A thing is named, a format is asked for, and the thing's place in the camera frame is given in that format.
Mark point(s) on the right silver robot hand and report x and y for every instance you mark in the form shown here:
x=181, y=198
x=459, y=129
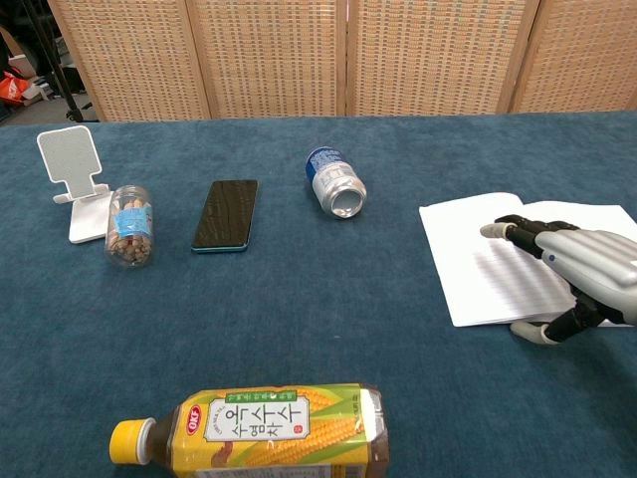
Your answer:
x=592, y=264

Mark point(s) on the white lined notebook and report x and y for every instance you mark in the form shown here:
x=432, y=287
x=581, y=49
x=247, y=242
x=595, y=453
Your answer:
x=478, y=269

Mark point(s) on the blue and silver drink can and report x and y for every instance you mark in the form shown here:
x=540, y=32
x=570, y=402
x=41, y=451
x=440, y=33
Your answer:
x=334, y=182

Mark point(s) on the teal velvet tablecloth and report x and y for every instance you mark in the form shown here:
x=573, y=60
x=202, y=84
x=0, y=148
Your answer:
x=298, y=309

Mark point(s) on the woven rattan folding screen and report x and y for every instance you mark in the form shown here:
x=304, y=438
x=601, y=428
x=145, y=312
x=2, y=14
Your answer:
x=318, y=55

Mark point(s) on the yellow corn tea bottle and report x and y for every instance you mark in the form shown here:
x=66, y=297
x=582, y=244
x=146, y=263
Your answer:
x=278, y=433

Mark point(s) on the black smartphone with teal edge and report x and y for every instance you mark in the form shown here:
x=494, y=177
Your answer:
x=226, y=215

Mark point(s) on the clear jar of nuts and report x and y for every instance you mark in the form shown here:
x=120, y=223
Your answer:
x=130, y=226

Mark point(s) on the white folding phone stand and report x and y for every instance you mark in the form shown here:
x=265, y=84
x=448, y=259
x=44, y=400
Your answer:
x=74, y=164

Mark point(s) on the black tripod stand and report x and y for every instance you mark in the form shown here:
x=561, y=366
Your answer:
x=59, y=70

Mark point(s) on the orange plastic bag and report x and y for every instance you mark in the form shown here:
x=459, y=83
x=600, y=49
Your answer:
x=14, y=87

